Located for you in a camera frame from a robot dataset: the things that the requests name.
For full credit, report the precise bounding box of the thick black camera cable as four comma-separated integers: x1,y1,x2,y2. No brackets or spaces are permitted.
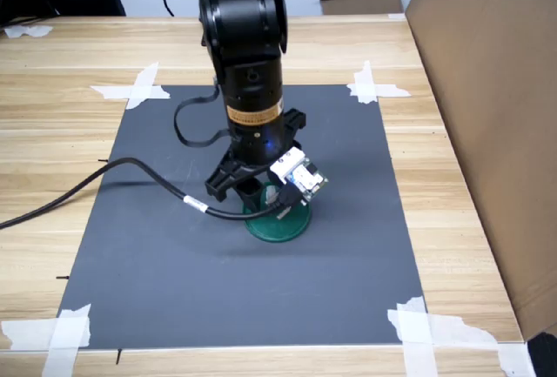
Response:
0,157,304,230

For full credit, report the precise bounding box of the dark grey mat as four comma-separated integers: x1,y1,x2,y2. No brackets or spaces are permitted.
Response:
57,84,430,351

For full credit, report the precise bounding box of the brown cardboard partition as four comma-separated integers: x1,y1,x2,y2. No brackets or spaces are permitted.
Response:
404,0,557,341

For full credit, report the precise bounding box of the white tape scrap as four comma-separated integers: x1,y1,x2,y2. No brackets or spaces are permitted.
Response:
3,24,54,40

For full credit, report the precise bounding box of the flat black ribbon cable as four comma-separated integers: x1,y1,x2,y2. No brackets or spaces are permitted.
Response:
172,87,231,148

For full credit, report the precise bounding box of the round green lid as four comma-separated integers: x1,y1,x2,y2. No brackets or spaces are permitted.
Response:
241,180,312,244

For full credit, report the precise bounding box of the white tape cross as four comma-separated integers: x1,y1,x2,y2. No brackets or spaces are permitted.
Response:
386,295,537,377
89,61,171,111
0,302,92,377
346,60,413,104

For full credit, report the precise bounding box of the white camera box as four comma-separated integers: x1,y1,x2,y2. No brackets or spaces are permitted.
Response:
268,146,331,203

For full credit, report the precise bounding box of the black rounded object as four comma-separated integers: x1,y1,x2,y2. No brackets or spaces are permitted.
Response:
527,331,557,377

